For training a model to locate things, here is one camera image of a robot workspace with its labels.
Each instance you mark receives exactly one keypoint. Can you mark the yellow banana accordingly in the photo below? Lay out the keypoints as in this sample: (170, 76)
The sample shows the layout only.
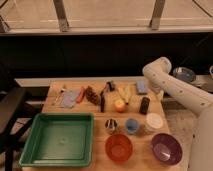
(125, 93)

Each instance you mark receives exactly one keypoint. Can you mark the metal bowl on stand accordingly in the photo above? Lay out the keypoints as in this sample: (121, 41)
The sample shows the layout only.
(184, 74)

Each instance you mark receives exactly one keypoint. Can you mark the orange plastic bowl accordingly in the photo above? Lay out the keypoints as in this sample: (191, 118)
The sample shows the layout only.
(118, 148)

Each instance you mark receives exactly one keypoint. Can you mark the black eraser block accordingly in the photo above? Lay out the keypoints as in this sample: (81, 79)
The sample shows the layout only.
(144, 105)

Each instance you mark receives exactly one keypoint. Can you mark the blue plastic cup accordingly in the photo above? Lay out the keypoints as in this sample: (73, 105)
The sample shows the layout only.
(132, 126)

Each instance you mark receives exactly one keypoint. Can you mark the green plastic tray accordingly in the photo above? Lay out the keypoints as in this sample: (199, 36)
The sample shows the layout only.
(59, 140)

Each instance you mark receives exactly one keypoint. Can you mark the small metal cup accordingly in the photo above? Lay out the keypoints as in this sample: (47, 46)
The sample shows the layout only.
(111, 126)

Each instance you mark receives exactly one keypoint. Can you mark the small metal spoon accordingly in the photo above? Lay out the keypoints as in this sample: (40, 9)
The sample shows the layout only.
(58, 96)

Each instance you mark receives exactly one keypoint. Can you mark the orange carrot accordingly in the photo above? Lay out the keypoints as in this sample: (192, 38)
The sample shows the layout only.
(81, 95)

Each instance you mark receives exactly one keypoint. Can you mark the orange fruit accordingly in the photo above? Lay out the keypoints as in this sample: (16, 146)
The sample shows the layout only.
(120, 105)

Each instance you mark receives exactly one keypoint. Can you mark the grey folded cloth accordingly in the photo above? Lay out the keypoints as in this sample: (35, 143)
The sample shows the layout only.
(69, 98)

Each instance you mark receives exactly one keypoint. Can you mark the purple plastic bowl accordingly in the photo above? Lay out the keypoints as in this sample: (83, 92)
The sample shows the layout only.
(166, 149)

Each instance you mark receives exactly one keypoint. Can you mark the blue sponge block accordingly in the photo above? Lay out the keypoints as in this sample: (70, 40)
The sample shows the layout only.
(141, 88)

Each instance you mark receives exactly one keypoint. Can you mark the brown pine cone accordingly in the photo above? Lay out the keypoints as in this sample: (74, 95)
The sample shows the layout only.
(92, 96)

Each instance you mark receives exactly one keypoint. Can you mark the black chair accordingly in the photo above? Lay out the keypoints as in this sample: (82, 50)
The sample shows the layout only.
(13, 106)

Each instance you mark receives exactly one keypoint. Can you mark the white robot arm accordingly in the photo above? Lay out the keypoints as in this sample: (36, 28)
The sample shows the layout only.
(197, 100)

